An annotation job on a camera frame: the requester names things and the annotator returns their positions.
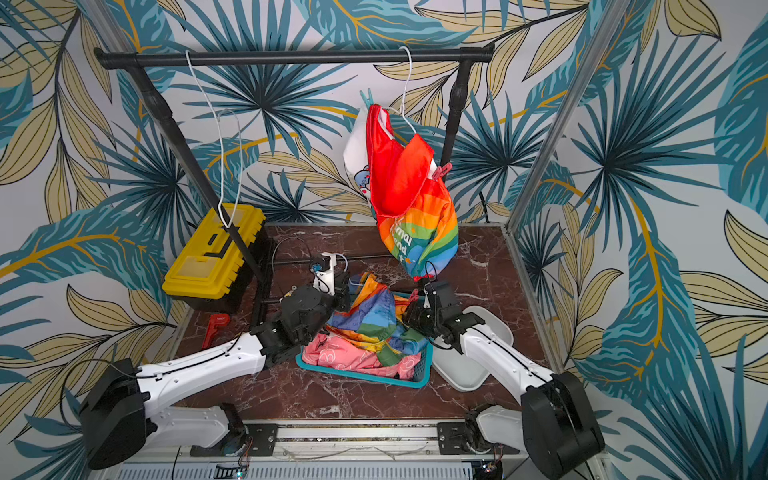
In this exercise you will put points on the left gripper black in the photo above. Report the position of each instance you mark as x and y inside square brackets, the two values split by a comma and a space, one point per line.
[342, 291]

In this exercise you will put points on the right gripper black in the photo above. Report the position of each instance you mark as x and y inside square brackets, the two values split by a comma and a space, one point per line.
[420, 315]

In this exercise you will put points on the rainbow striped jacket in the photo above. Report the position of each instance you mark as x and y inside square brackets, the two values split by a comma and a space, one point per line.
[374, 324]

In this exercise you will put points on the pink bear-print jacket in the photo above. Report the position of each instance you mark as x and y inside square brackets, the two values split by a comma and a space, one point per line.
[337, 354]

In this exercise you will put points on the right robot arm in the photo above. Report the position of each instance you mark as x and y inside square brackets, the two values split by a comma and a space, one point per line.
[555, 426]

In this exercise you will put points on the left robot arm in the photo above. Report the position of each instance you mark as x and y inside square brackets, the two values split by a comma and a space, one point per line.
[131, 407]

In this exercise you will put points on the teal plastic basket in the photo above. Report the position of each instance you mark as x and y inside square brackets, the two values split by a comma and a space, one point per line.
[419, 380]

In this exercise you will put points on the white plastic tray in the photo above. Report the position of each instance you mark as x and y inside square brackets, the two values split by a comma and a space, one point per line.
[462, 373]

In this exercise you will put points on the rainbow jacket red hood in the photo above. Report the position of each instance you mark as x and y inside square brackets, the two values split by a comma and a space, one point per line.
[415, 215]

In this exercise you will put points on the red pipe wrench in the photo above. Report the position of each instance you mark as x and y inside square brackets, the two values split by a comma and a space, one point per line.
[215, 324]

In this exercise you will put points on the yellow black toolbox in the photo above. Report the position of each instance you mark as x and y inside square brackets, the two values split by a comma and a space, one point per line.
[211, 274]

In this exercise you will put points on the teal clothespin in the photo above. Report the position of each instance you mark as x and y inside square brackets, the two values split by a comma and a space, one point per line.
[367, 98]

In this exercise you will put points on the black clothes rack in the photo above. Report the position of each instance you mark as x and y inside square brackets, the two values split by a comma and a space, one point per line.
[135, 64]

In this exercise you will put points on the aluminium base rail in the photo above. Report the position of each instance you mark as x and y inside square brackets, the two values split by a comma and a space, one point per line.
[417, 448]

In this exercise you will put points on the left aluminium frame post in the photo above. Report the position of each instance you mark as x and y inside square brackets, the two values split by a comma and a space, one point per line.
[107, 28]

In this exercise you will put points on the aluminium frame post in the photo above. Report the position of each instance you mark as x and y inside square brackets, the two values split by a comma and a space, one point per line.
[107, 28]
[598, 44]

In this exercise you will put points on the right aluminium frame post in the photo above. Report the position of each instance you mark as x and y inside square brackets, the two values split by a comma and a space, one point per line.
[598, 44]

